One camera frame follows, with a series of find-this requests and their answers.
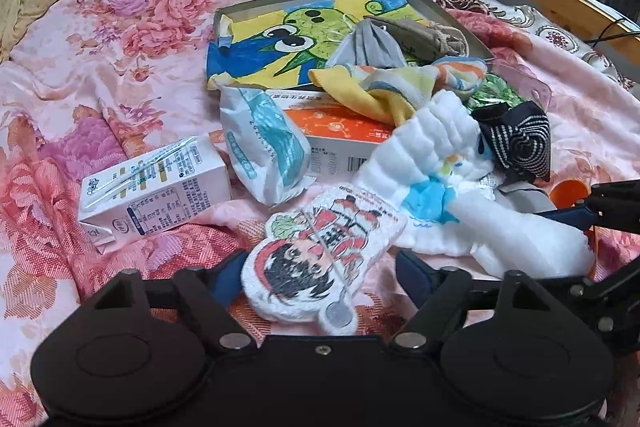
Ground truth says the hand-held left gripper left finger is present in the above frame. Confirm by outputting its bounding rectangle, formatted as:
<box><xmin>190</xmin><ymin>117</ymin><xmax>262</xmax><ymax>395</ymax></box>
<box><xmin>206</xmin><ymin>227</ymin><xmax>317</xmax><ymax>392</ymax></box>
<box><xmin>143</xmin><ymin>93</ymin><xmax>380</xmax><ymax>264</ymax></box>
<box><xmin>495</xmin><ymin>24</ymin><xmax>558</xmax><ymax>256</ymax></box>
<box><xmin>92</xmin><ymin>252</ymin><xmax>252</xmax><ymax>354</ymax></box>

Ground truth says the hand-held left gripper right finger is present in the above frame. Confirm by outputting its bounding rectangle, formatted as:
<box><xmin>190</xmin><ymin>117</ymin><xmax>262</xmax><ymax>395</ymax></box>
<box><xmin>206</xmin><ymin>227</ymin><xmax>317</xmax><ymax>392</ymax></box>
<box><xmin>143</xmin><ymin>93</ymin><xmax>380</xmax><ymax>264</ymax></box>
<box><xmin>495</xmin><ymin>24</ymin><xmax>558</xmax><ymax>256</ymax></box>
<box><xmin>390</xmin><ymin>249</ymin><xmax>557</xmax><ymax>354</ymax></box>

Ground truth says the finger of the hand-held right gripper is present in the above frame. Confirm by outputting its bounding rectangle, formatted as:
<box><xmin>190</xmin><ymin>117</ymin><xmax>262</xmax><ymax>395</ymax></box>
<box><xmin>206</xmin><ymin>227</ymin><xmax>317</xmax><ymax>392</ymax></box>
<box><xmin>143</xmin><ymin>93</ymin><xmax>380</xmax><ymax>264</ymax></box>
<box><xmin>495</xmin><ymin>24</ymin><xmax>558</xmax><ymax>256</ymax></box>
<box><xmin>565</xmin><ymin>264</ymin><xmax>640</xmax><ymax>358</ymax></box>
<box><xmin>541</xmin><ymin>179</ymin><xmax>640</xmax><ymax>234</ymax></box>

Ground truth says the orange cloth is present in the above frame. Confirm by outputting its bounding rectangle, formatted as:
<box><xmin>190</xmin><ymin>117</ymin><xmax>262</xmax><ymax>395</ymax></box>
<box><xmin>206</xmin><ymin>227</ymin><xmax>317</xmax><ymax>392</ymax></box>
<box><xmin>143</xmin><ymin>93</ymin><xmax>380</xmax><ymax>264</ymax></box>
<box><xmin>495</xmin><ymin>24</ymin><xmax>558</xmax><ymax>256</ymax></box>
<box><xmin>547</xmin><ymin>179</ymin><xmax>594</xmax><ymax>210</ymax></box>

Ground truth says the cartoon boy plush pouch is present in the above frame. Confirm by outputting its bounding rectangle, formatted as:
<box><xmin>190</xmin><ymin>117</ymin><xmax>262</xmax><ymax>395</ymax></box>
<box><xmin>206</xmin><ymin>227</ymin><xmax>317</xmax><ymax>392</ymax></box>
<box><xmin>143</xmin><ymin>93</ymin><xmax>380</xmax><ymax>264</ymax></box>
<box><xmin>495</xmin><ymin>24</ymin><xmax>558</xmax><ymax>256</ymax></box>
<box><xmin>240</xmin><ymin>182</ymin><xmax>409</xmax><ymax>338</ymax></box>

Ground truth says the black striped sock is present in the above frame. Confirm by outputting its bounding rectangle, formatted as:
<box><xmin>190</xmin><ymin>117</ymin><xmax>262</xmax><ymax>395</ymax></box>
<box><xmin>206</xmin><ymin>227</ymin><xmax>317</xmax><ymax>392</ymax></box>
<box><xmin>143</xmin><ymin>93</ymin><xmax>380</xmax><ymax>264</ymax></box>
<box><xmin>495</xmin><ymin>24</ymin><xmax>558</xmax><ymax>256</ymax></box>
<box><xmin>470</xmin><ymin>101</ymin><xmax>552</xmax><ymax>184</ymax></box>

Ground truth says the white gauze towel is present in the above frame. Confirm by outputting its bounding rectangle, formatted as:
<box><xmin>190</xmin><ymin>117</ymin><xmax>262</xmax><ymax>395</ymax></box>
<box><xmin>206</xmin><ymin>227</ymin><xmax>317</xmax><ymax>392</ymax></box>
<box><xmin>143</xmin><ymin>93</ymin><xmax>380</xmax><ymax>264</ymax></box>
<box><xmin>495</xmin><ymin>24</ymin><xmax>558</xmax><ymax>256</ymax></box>
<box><xmin>350</xmin><ymin>89</ymin><xmax>596</xmax><ymax>281</ymax></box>

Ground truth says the yellow striped towel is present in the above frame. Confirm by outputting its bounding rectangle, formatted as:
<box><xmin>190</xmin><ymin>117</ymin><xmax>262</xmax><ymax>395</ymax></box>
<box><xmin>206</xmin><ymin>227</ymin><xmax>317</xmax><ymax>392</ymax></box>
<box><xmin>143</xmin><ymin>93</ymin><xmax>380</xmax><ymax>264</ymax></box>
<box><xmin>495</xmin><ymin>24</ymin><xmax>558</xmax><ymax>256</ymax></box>
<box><xmin>307</xmin><ymin>57</ymin><xmax>491</xmax><ymax>128</ymax></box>

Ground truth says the cartoon print towel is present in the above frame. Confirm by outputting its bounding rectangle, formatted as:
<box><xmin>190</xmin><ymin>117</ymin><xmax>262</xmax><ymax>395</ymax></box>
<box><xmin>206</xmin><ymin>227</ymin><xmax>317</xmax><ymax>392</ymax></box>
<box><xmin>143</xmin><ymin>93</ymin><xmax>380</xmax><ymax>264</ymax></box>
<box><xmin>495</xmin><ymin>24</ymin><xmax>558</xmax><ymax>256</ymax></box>
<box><xmin>207</xmin><ymin>0</ymin><xmax>427</xmax><ymax>94</ymax></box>

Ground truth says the grey face mask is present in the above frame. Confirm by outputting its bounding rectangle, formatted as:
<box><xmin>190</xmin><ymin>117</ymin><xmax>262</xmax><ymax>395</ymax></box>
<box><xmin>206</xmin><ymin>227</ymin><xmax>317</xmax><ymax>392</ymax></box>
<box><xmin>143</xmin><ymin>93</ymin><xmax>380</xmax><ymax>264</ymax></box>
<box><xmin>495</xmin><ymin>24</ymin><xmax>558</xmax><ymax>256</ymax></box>
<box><xmin>327</xmin><ymin>18</ymin><xmax>407</xmax><ymax>70</ymax></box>

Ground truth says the cartoon peashooter tray box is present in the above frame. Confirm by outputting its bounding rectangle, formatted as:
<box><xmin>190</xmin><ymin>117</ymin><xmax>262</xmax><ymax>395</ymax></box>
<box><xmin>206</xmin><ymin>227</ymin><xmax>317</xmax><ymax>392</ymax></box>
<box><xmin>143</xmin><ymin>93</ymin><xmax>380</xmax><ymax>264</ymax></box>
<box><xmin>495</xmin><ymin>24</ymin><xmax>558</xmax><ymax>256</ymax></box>
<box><xmin>212</xmin><ymin>0</ymin><xmax>496</xmax><ymax>94</ymax></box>

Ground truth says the white milk carton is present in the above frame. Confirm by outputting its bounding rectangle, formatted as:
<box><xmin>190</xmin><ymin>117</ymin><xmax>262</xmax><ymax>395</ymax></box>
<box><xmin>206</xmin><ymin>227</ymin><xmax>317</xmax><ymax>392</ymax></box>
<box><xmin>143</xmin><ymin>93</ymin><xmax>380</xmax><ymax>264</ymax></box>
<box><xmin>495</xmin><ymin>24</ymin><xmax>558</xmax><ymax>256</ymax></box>
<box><xmin>77</xmin><ymin>134</ymin><xmax>234</xmax><ymax>256</ymax></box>

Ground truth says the white teal packet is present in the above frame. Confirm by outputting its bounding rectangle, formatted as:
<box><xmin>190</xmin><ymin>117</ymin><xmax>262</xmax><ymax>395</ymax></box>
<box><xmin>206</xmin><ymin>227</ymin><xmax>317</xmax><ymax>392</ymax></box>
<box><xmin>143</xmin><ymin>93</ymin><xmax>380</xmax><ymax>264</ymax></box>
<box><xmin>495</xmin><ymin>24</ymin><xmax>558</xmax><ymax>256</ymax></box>
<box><xmin>220</xmin><ymin>84</ymin><xmax>317</xmax><ymax>208</ymax></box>

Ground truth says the orange white carton box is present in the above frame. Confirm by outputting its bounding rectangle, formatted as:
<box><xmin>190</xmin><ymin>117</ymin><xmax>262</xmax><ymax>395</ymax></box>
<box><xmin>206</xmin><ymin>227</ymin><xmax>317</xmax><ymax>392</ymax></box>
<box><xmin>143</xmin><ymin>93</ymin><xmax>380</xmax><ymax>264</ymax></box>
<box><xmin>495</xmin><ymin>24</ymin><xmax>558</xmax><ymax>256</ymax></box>
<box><xmin>265</xmin><ymin>89</ymin><xmax>401</xmax><ymax>180</ymax></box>

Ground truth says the brocade bedspread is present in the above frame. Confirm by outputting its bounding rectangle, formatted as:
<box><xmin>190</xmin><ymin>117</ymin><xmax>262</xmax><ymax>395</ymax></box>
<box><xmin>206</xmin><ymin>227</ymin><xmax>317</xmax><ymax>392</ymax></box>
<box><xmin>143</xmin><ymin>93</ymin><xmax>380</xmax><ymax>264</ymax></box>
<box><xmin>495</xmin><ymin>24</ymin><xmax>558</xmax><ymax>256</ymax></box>
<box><xmin>415</xmin><ymin>0</ymin><xmax>640</xmax><ymax>88</ymax></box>

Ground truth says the pink floral bedsheet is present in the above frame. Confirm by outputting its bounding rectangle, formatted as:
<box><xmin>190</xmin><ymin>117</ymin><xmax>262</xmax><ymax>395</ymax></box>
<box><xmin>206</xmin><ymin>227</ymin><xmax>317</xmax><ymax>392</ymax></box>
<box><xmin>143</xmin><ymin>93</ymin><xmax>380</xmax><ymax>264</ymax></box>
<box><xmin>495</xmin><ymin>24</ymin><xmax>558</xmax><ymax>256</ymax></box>
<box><xmin>0</xmin><ymin>0</ymin><xmax>640</xmax><ymax>427</ymax></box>

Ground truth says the black cable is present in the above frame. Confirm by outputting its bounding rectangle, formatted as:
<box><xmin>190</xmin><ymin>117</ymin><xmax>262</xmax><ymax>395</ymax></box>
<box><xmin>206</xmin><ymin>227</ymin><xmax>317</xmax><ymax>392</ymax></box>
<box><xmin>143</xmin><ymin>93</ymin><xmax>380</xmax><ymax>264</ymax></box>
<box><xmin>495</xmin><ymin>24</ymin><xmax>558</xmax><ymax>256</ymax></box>
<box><xmin>584</xmin><ymin>19</ymin><xmax>640</xmax><ymax>50</ymax></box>

